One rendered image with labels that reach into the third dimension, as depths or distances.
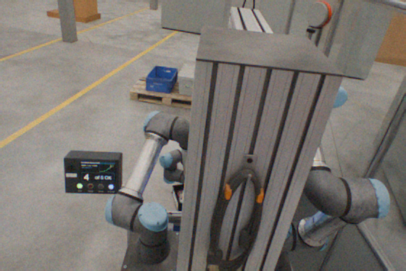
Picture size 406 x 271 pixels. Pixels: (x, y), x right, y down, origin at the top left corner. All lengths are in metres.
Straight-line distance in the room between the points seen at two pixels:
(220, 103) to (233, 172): 0.16
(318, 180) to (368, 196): 0.14
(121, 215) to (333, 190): 0.80
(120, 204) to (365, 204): 0.88
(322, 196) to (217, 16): 8.18
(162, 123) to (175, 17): 7.96
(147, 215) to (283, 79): 0.87
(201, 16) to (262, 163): 8.48
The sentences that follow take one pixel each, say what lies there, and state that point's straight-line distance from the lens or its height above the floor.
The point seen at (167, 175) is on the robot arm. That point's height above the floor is 1.09.
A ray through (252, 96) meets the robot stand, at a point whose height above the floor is 1.97.
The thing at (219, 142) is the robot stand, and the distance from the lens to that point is 0.58.
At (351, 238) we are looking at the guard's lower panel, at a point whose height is 0.89.
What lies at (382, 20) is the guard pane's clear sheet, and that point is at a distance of 1.90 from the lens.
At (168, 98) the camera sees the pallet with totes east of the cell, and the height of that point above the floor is 0.11.
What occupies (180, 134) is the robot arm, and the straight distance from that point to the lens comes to 1.36.
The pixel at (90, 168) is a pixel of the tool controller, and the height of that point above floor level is 1.21.
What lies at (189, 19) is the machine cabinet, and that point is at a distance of 9.13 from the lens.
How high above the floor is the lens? 2.19
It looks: 31 degrees down
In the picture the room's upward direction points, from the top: 7 degrees clockwise
